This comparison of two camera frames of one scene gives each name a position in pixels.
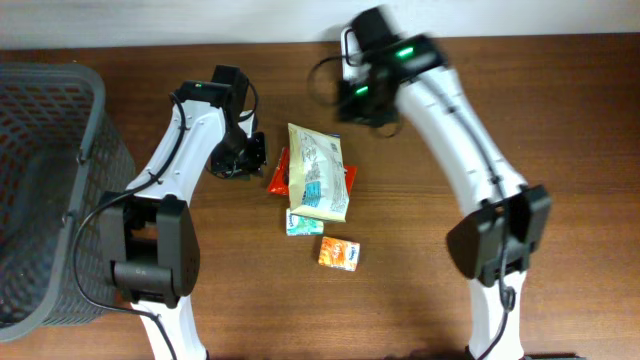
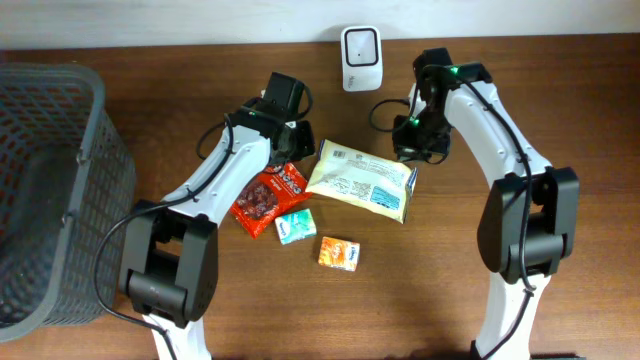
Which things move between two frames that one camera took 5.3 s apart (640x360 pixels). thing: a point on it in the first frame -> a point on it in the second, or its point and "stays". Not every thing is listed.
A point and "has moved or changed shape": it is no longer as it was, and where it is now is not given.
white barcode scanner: (353, 70) stays
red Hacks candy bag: (279, 183) has moved or changed shape
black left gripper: (248, 156) -> (300, 141)
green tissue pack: (300, 225) has moved or changed shape
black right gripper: (353, 107) -> (417, 145)
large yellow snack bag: (317, 175) -> (372, 183)
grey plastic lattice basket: (60, 152) stays
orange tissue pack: (339, 253) stays
